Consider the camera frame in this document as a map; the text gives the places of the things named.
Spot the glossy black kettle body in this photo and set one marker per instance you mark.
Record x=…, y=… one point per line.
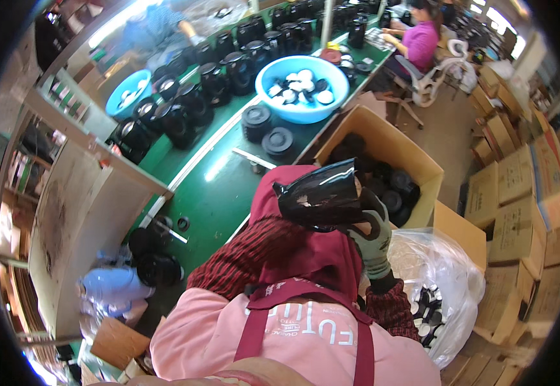
x=318, y=193

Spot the stack of cardboard cartons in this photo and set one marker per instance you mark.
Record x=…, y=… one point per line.
x=521, y=207

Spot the heap of black kettle parts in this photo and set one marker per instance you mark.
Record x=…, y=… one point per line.
x=391, y=188

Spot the person's body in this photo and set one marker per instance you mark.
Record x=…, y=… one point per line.
x=280, y=333

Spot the black round kettle base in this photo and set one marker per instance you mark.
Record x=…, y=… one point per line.
x=278, y=142
x=257, y=123

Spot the clear plastic bag of parts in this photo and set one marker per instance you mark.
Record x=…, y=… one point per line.
x=434, y=275

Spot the small blue plastic basin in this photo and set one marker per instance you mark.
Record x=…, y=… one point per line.
x=125, y=108

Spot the small brown cardboard box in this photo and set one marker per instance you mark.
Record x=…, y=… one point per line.
x=118, y=342

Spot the red round lid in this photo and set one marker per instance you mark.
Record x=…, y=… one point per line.
x=330, y=56

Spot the cluttered storage shelf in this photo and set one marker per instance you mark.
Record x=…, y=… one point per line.
x=29, y=159

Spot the row of black kettles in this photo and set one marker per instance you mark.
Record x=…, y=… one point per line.
x=212, y=82

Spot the white flat strip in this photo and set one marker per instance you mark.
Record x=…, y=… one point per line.
x=253, y=158

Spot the cardboard carton flap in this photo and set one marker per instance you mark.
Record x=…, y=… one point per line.
x=461, y=234

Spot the white upright post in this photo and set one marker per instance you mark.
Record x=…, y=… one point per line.
x=327, y=21

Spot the white thin stick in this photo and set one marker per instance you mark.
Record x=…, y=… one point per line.
x=171, y=232

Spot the open cardboard box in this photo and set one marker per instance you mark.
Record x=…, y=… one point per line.
x=396, y=144

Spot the wooden partition board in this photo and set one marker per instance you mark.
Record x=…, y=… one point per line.
x=82, y=212

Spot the person's right hand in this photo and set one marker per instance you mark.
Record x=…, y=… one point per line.
x=377, y=251

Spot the person's right fingers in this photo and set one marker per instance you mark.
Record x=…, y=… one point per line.
x=381, y=217

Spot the heap of white black lids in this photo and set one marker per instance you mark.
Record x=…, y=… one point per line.
x=299, y=87

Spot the large blue plastic basin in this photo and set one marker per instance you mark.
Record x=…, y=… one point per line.
x=304, y=113

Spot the white office chair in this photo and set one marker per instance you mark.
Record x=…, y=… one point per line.
x=429, y=82

